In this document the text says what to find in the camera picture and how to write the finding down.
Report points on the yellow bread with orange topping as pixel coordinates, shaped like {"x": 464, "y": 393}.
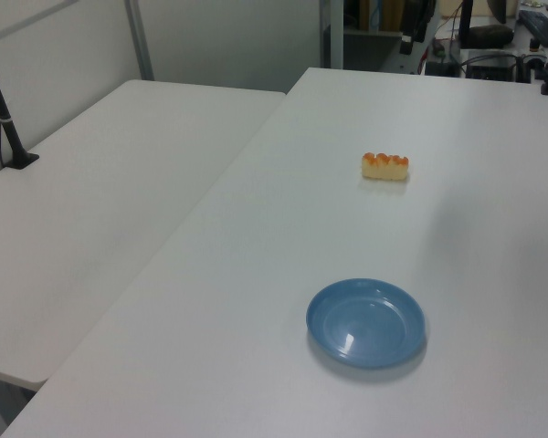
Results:
{"x": 383, "y": 169}

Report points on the blue plastic plate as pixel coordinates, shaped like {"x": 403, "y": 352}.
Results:
{"x": 365, "y": 329}

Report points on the grey metal shelf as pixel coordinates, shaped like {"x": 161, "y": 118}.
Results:
{"x": 374, "y": 45}

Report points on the small black box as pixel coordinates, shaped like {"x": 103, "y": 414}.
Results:
{"x": 440, "y": 68}

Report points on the brown cardboard box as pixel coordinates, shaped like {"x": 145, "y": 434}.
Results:
{"x": 393, "y": 13}

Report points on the black electronics box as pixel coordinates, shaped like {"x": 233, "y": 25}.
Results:
{"x": 491, "y": 66}

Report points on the black monitor stand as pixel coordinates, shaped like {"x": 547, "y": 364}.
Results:
{"x": 465, "y": 23}

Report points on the dark brown wrist rest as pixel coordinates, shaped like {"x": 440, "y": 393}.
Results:
{"x": 491, "y": 35}

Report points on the black pole with base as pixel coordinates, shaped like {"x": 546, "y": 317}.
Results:
{"x": 2, "y": 118}

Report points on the black keyboard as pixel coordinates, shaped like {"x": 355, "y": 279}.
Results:
{"x": 539, "y": 26}

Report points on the grey metal frame post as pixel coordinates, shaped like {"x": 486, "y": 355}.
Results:
{"x": 139, "y": 41}

